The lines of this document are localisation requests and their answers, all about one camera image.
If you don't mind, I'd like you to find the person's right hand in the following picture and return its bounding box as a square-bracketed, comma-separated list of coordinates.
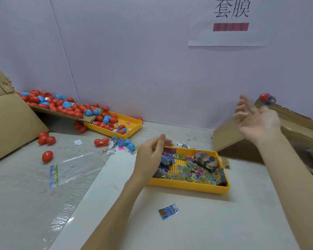
[233, 94, 282, 147]

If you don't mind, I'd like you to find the person's left hand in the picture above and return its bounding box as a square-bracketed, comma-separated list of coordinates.
[131, 134, 174, 189]

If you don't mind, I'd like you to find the single red plastic egg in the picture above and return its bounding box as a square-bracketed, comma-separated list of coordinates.
[259, 93, 276, 105]

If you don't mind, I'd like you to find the blue packet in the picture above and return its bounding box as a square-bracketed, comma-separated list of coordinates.
[158, 203, 180, 221]

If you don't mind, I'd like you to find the pile of plastic eggs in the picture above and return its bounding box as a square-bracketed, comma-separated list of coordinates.
[18, 89, 144, 165]

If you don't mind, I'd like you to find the person's right forearm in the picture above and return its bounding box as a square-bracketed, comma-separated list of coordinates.
[258, 134, 313, 250]

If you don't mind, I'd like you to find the person's left forearm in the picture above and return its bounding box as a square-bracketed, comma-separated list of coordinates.
[81, 178, 152, 250]

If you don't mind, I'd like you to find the torn flattened cardboard box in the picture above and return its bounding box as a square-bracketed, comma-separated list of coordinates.
[212, 99, 313, 175]

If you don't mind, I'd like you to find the yellow tray under eggs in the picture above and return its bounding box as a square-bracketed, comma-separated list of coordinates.
[85, 111, 144, 140]

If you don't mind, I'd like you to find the yellow plastic tray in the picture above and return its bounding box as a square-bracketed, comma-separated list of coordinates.
[147, 147, 232, 195]

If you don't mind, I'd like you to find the clear bag with coloured label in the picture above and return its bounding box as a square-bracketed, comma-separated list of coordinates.
[48, 151, 110, 189]

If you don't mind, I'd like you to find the white paper sign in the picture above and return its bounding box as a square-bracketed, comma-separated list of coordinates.
[188, 0, 282, 48]

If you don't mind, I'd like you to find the brown cardboard sheet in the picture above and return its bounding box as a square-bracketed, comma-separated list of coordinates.
[29, 104, 102, 124]

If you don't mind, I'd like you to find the tall brown cardboard box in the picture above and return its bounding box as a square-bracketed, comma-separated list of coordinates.
[0, 48, 49, 166]

